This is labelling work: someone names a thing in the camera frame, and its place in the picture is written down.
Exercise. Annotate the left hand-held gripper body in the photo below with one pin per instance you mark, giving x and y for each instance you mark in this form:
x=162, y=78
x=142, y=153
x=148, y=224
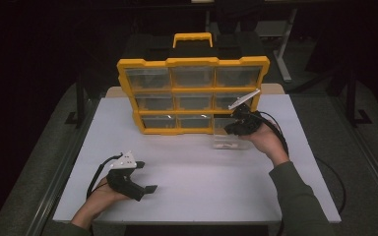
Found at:
x=123, y=183

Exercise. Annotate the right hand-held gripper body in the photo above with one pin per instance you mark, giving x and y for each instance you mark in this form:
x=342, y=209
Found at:
x=246, y=119

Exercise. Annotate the single clear plastic drawer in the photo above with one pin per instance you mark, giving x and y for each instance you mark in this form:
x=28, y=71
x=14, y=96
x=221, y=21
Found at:
x=231, y=142

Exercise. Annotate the yellow black drawer organizer cabinet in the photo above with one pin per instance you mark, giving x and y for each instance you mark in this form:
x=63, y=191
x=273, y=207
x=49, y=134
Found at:
x=193, y=88

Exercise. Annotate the person's left hand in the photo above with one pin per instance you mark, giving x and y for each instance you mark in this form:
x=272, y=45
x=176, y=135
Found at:
x=105, y=196

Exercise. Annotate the person's right hand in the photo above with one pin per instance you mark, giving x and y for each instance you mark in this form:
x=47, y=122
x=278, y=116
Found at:
x=267, y=142

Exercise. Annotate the set of clear organizer drawers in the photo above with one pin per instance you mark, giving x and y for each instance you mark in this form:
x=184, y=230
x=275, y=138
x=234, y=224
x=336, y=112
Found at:
x=177, y=98

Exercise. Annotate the white metal desk leg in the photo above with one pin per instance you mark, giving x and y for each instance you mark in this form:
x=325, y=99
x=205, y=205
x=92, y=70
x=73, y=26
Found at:
x=283, y=49

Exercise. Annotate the black metal stand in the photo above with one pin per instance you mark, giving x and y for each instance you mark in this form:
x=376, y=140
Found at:
x=78, y=101
x=354, y=98

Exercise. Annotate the grey box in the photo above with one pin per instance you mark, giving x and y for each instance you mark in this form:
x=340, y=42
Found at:
x=270, y=29

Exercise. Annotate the aluminium frame rail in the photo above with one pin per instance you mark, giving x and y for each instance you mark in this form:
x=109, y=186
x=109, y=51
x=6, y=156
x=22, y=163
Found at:
x=64, y=170
x=370, y=164

